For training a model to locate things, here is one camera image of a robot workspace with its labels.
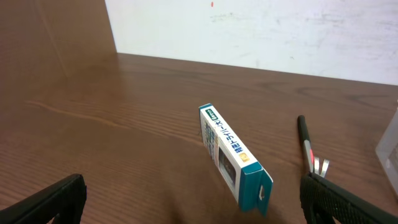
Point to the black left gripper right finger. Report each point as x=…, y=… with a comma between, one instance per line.
x=324, y=202

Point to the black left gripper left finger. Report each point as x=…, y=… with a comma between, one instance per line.
x=61, y=202

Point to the clear plastic container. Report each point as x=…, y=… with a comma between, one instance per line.
x=386, y=152

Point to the teal white cardboard box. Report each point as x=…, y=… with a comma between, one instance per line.
x=246, y=178

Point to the small black handled hammer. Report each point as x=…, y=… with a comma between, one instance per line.
x=312, y=164

